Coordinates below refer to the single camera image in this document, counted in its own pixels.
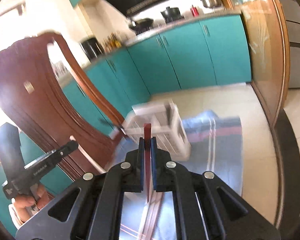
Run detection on red canister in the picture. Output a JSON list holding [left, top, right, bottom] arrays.
[[190, 5, 199, 17]]

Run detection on reddish brown chopstick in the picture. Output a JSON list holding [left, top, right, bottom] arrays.
[[144, 124, 151, 203]]

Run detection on black air fryer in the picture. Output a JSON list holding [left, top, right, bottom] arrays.
[[80, 37, 104, 61]]

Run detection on white plastic utensil basket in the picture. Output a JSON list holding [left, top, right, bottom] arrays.
[[122, 100, 191, 161]]

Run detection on silver refrigerator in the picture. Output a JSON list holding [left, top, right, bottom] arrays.
[[279, 0, 300, 88]]

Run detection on light wooden chopstick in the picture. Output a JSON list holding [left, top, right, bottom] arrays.
[[137, 191, 164, 239]]

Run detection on black cooking pot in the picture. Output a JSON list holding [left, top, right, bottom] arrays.
[[161, 7, 181, 23]]

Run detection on blue striped cloth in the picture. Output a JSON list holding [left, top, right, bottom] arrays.
[[111, 110, 243, 239]]

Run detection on brown wooden chair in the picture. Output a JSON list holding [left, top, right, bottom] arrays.
[[0, 32, 124, 180]]

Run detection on black wok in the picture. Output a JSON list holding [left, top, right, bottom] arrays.
[[128, 18, 154, 34]]

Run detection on left hand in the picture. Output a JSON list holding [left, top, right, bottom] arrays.
[[9, 184, 50, 225]]

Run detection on oil bottles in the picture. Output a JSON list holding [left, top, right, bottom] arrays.
[[104, 33, 122, 53]]

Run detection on glass sliding door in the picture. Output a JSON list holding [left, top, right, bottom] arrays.
[[222, 0, 290, 128]]

